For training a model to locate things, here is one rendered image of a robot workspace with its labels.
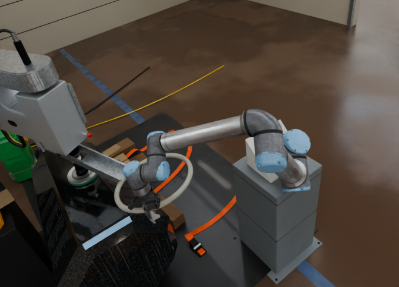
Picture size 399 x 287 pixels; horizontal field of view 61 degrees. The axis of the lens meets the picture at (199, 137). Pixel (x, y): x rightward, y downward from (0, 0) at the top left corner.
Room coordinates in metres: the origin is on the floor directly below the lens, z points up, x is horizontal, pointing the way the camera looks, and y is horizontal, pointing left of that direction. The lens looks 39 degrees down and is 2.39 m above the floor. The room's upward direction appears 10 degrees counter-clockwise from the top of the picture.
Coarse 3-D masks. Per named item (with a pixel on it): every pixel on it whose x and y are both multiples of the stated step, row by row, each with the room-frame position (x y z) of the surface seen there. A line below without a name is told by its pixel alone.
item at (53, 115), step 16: (16, 96) 1.75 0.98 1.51; (32, 96) 1.70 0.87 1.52; (48, 96) 1.71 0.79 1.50; (64, 96) 1.78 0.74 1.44; (32, 112) 1.71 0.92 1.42; (48, 112) 1.67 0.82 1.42; (64, 112) 1.75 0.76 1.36; (48, 128) 1.66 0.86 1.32; (64, 128) 1.71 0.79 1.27; (80, 128) 1.79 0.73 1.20; (48, 144) 1.72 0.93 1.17; (64, 144) 1.67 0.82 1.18
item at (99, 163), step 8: (80, 144) 1.82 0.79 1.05; (88, 152) 1.78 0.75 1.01; (96, 152) 1.74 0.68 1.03; (72, 160) 1.71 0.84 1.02; (80, 160) 1.68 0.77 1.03; (88, 160) 1.72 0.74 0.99; (96, 160) 1.71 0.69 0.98; (104, 160) 1.70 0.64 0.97; (112, 160) 1.66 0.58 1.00; (88, 168) 1.63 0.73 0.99; (96, 168) 1.60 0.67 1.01; (104, 168) 1.64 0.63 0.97; (112, 168) 1.63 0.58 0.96; (120, 168) 1.63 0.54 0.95; (104, 176) 1.56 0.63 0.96; (112, 176) 1.52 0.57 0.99; (120, 176) 1.56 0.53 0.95
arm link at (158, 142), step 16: (256, 112) 1.08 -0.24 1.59; (192, 128) 1.21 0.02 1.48; (208, 128) 1.16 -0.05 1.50; (224, 128) 1.12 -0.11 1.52; (240, 128) 1.08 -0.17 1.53; (256, 128) 1.03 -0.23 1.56; (272, 128) 1.00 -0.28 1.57; (160, 144) 1.24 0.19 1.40; (176, 144) 1.20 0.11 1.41; (192, 144) 1.17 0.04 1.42
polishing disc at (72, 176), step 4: (72, 168) 1.85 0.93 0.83; (68, 172) 1.81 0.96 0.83; (72, 172) 1.81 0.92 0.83; (88, 172) 1.78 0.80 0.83; (92, 172) 1.77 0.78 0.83; (68, 176) 1.77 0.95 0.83; (72, 176) 1.76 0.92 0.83; (76, 176) 1.76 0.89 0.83; (80, 176) 1.75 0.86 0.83; (84, 176) 1.74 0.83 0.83; (88, 176) 1.73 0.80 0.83; (92, 176) 1.73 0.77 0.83; (68, 180) 1.74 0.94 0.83; (72, 180) 1.73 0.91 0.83; (76, 180) 1.72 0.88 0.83; (80, 180) 1.71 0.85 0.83; (84, 180) 1.71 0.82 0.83; (88, 180) 1.71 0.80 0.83
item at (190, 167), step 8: (144, 160) 1.63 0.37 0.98; (184, 160) 1.51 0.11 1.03; (192, 168) 1.41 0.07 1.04; (120, 184) 1.47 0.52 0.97; (184, 184) 1.29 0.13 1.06; (176, 192) 1.24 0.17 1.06; (120, 200) 1.32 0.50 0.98; (168, 200) 1.20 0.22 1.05; (120, 208) 1.26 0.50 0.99; (136, 208) 1.21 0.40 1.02
